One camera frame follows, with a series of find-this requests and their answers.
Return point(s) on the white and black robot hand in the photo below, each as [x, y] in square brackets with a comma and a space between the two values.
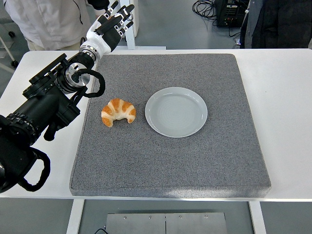
[97, 40]

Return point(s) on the golden croissant bread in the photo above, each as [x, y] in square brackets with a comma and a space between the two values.
[117, 109]

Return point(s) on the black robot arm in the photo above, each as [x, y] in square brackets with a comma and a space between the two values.
[41, 107]

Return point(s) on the round pale grey plate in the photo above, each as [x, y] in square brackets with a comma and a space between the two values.
[175, 113]

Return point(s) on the grey metal plate with screws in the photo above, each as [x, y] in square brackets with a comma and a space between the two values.
[165, 224]

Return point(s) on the white table column with base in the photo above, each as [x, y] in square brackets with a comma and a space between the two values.
[130, 41]

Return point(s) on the white cabinet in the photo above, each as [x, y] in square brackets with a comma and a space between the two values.
[136, 14]

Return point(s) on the person in light clothing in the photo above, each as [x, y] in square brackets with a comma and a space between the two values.
[48, 22]

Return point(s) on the grey stool with wheels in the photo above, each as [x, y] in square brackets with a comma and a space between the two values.
[14, 64]

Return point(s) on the black equipment box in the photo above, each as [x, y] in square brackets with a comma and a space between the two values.
[229, 13]

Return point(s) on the grey speckled mat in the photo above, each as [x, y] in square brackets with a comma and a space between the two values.
[170, 165]

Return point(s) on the white table leg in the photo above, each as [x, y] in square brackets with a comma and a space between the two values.
[74, 217]
[258, 219]

